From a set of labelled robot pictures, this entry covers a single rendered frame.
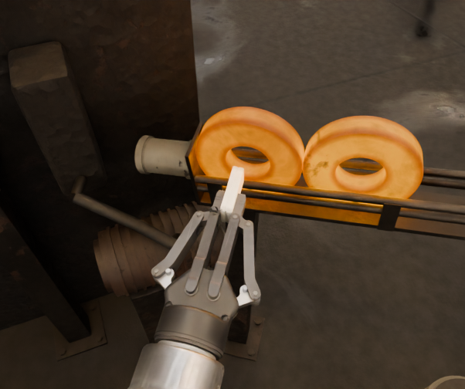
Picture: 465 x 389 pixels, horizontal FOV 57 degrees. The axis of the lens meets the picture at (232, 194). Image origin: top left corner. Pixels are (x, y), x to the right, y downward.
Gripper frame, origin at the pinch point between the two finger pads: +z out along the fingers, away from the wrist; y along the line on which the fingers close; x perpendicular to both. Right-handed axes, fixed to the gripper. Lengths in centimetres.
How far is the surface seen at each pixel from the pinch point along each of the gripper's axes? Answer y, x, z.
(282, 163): 5.4, -0.3, 6.7
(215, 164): -4.2, -3.0, 6.5
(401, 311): 43, -73, 19
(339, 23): 13, -87, 169
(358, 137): 14.1, 6.5, 7.3
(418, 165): 22.0, 3.6, 7.1
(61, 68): -26.4, 7.4, 10.2
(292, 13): -12, -87, 173
